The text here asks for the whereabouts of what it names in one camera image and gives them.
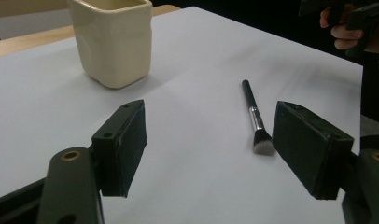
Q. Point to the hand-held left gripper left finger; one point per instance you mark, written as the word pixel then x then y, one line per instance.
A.
pixel 122 149

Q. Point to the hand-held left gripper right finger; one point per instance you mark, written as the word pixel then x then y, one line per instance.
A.
pixel 309 149

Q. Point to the black makeup brush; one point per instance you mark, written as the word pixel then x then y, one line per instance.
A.
pixel 256 119

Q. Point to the cream square ceramic cup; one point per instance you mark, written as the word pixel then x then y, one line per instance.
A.
pixel 113 43

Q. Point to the white table sheet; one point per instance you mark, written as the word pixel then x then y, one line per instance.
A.
pixel 193 62

